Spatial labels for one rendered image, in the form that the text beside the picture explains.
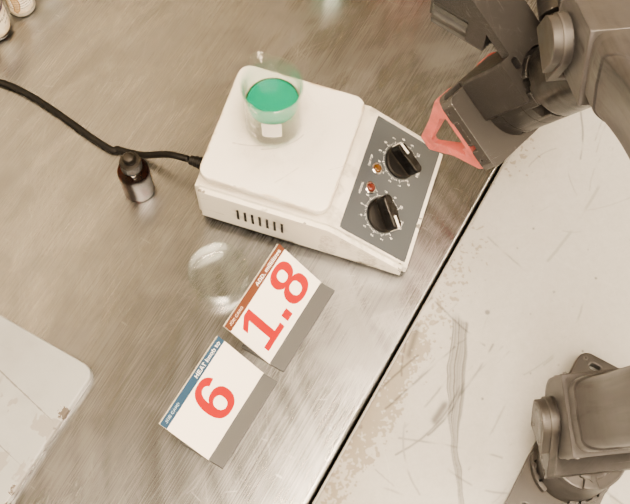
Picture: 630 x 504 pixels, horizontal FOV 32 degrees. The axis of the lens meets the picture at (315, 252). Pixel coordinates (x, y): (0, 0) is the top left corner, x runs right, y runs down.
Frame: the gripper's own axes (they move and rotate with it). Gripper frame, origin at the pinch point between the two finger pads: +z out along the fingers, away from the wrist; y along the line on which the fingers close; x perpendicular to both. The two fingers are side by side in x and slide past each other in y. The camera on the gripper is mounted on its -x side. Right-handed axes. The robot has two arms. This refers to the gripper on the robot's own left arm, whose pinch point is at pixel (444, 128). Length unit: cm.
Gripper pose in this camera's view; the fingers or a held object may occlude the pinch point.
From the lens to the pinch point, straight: 94.5
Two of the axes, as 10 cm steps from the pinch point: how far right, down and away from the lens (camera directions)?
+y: -6.6, 5.9, -4.6
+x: 5.8, 7.9, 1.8
